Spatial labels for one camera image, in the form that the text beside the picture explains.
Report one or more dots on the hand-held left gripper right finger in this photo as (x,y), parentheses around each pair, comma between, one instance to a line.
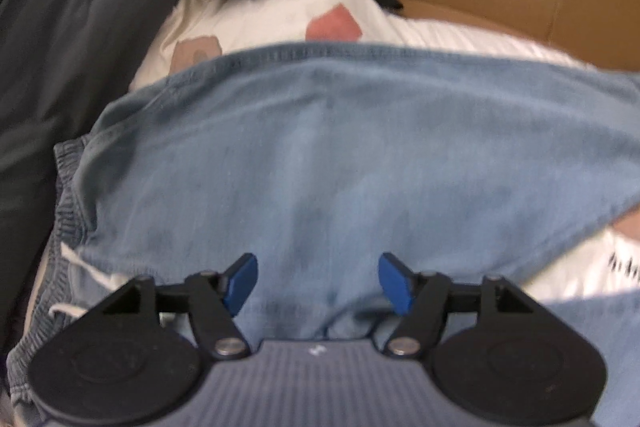
(395,282)

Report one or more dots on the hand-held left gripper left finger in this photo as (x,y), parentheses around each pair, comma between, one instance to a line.
(240,282)

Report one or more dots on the blue denim pants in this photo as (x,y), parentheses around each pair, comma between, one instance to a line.
(325,147)

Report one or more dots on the cream bear print blanket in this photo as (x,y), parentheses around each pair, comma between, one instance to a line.
(260,22)

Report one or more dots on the dark grey blanket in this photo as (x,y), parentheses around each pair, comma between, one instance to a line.
(65,57)

